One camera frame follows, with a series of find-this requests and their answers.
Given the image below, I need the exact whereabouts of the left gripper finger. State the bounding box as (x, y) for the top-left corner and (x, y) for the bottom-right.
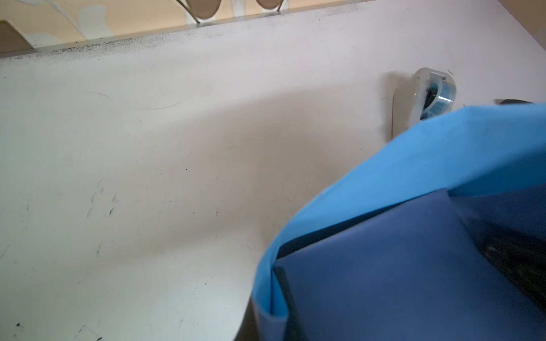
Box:
(234, 298), (258, 341)

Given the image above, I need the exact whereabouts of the grey tape dispenser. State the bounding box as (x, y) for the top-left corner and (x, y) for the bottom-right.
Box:
(392, 68), (456, 138)

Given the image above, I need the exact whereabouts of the light blue wrapping paper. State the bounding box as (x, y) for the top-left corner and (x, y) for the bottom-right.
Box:
(251, 104), (545, 340)

